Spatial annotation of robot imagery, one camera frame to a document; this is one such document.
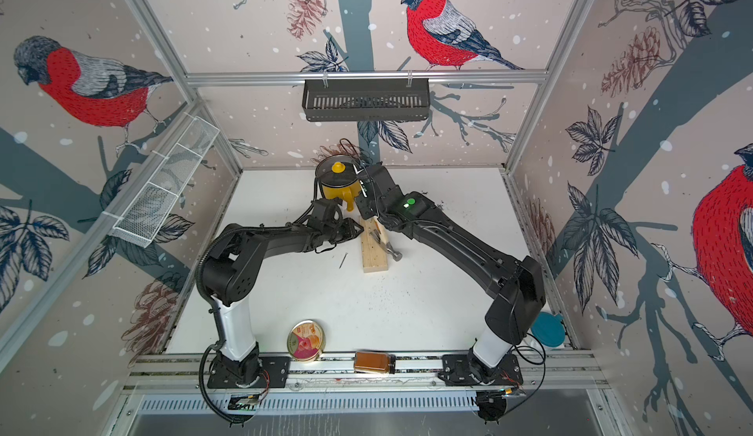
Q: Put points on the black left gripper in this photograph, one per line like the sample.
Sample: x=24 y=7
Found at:
x=351 y=231

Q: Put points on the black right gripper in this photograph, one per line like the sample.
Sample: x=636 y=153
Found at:
x=365 y=210

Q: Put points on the wooden handled claw hammer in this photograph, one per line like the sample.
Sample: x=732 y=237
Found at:
x=378 y=234

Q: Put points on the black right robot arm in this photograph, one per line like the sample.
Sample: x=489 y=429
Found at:
x=516 y=286

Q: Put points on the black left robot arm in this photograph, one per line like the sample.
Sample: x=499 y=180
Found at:
x=227 y=273

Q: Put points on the yellow pot with glass lid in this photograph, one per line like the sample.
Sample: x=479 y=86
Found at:
x=338 y=180

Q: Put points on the wooden block with nails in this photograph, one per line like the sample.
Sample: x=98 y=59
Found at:
x=374 y=258

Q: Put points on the round decorated tin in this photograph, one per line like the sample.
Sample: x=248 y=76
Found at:
x=306 y=341

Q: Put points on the small brown box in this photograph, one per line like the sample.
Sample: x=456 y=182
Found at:
x=373 y=362

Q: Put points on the teal and white round container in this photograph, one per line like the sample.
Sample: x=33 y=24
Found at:
x=549 y=330

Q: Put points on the black hanging wall basket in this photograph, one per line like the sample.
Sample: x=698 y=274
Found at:
x=367 y=100

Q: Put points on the white wire mesh shelf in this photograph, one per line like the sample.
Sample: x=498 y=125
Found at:
x=148 y=217

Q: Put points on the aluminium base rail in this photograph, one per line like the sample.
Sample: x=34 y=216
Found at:
x=340 y=372

